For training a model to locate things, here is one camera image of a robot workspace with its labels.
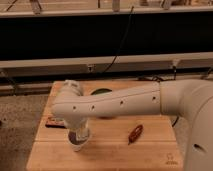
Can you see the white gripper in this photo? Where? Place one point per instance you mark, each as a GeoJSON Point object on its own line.
{"type": "Point", "coordinates": [75, 124]}

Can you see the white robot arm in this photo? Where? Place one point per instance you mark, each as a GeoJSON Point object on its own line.
{"type": "Point", "coordinates": [191, 99]}

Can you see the white ceramic cup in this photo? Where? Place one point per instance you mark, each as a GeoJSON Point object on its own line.
{"type": "Point", "coordinates": [76, 144]}

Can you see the dark flat object left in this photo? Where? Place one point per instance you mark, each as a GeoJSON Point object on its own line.
{"type": "Point", "coordinates": [53, 122]}

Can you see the wooden cutting board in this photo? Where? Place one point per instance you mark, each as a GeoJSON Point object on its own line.
{"type": "Point", "coordinates": [107, 149]}

